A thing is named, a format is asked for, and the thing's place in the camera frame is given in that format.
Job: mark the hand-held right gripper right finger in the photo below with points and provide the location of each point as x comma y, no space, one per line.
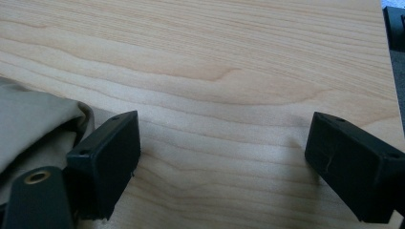
353,165

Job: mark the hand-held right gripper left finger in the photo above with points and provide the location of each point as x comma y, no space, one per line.
105,165

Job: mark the beige cloth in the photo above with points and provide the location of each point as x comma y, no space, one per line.
28,127

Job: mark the black metal stand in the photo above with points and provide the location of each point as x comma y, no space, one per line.
396,28

